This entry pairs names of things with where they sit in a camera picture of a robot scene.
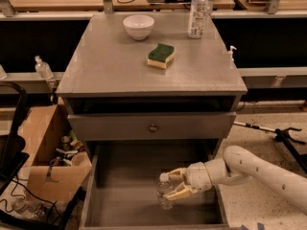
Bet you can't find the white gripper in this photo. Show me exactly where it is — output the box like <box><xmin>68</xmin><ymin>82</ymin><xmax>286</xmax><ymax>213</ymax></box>
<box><xmin>164</xmin><ymin>162</ymin><xmax>212</xmax><ymax>201</ymax></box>

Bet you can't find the clear plastic water bottle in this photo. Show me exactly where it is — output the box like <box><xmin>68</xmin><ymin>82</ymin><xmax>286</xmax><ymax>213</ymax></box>
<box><xmin>155</xmin><ymin>172</ymin><xmax>175</xmax><ymax>210</ymax></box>

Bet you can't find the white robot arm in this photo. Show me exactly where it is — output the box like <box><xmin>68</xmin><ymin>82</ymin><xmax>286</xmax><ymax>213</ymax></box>
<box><xmin>164</xmin><ymin>146</ymin><xmax>307</xmax><ymax>214</ymax></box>

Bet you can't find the grey top drawer with knob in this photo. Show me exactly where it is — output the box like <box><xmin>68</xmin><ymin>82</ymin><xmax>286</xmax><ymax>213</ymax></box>
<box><xmin>68</xmin><ymin>112</ymin><xmax>236</xmax><ymax>141</ymax></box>

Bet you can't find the open grey middle drawer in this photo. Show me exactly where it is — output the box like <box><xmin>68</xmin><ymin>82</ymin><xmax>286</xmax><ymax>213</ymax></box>
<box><xmin>80</xmin><ymin>140</ymin><xmax>228</xmax><ymax>230</ymax></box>

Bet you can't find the grey wooden drawer cabinet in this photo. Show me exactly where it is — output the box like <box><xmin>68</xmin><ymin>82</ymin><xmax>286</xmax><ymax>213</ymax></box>
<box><xmin>56</xmin><ymin>12</ymin><xmax>248</xmax><ymax>158</ymax></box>

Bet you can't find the white pump dispenser bottle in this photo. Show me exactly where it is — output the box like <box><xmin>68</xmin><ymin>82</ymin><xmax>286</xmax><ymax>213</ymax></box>
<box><xmin>228</xmin><ymin>45</ymin><xmax>237</xmax><ymax>62</ymax></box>

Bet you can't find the tall labelled clear bottle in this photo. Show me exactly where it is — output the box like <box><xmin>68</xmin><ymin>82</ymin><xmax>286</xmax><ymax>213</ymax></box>
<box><xmin>187</xmin><ymin>0</ymin><xmax>208</xmax><ymax>38</ymax></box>

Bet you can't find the small sanitizer bottle left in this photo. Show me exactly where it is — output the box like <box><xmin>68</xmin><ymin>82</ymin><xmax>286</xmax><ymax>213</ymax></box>
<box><xmin>35</xmin><ymin>56</ymin><xmax>54</xmax><ymax>80</ymax></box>

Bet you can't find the black metal stand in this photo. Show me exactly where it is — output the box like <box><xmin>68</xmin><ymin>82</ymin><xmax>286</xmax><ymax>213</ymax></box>
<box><xmin>234</xmin><ymin>122</ymin><xmax>307</xmax><ymax>173</ymax></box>

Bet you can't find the brown cardboard box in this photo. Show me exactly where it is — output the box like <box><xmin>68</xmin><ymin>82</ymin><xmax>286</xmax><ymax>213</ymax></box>
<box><xmin>20</xmin><ymin>104</ymin><xmax>92</xmax><ymax>201</ymax></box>

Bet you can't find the green and yellow sponge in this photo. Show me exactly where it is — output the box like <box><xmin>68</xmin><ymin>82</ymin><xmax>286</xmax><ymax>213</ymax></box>
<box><xmin>147</xmin><ymin>43</ymin><xmax>175</xmax><ymax>69</ymax></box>

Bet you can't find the white ceramic bowl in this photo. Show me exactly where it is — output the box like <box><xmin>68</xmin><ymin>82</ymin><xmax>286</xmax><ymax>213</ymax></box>
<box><xmin>123</xmin><ymin>14</ymin><xmax>154</xmax><ymax>40</ymax></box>

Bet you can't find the black chair frame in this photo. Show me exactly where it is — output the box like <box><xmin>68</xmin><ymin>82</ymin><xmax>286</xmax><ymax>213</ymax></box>
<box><xmin>0</xmin><ymin>81</ymin><xmax>29</xmax><ymax>195</ymax></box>

